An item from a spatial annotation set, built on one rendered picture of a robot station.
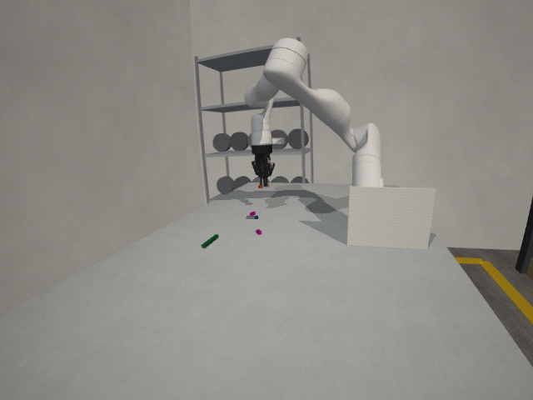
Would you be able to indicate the green rod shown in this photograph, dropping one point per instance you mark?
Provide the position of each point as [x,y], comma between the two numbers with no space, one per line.
[209,241]

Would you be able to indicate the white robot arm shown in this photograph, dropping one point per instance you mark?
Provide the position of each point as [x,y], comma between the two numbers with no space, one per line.
[282,71]

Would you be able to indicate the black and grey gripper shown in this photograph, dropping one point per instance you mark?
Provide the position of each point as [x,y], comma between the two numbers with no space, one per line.
[263,167]

